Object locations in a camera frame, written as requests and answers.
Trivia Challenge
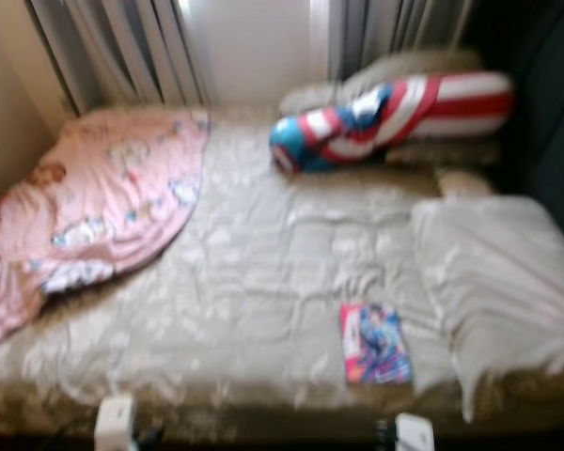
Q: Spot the colourful comic book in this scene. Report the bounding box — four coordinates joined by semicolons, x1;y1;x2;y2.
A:
338;301;413;386

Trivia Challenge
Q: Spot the pink cartoon print blanket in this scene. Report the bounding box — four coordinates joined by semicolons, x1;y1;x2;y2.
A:
0;108;211;353

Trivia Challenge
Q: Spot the large grey floral pillow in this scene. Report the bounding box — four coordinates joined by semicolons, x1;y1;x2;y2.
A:
411;195;564;424

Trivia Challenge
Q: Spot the grey floral bedsheet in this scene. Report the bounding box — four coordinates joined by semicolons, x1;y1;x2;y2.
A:
0;103;564;438

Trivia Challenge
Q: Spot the small beige pillow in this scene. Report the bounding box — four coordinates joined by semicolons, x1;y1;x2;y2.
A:
434;167;499;200

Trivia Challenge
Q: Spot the red white blue bolster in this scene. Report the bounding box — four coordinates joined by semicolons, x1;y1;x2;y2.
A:
268;70;516;177

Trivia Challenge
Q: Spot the dark grey upholstered panel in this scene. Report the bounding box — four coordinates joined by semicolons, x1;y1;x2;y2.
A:
461;0;564;226

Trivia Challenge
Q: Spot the grey curtain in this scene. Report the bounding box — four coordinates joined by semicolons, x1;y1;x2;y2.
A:
23;0;212;114
329;0;476;81

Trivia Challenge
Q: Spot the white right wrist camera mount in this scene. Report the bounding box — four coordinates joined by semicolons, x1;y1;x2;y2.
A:
395;413;435;451

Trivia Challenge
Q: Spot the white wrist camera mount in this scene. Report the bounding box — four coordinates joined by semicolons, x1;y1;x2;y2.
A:
94;395;137;451
395;413;435;451

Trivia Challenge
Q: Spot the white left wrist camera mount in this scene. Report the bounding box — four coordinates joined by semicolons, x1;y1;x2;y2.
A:
94;395;137;451

